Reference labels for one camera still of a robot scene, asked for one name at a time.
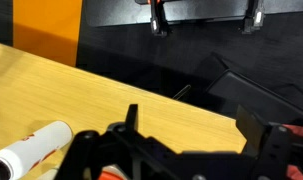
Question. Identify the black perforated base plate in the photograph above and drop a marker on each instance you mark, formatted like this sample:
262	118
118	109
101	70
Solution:
101	13

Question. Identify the black clamp with orange handle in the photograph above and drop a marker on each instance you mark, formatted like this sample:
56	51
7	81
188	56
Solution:
158	26

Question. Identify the orange floor mat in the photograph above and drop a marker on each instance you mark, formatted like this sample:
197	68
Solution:
48	28

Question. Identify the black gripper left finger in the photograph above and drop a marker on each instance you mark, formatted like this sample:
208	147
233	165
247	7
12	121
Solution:
89	153

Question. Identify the red bowl lid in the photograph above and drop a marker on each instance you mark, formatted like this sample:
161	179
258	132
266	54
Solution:
105	175

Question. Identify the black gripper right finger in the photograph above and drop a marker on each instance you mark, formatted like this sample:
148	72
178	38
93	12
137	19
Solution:
271	143

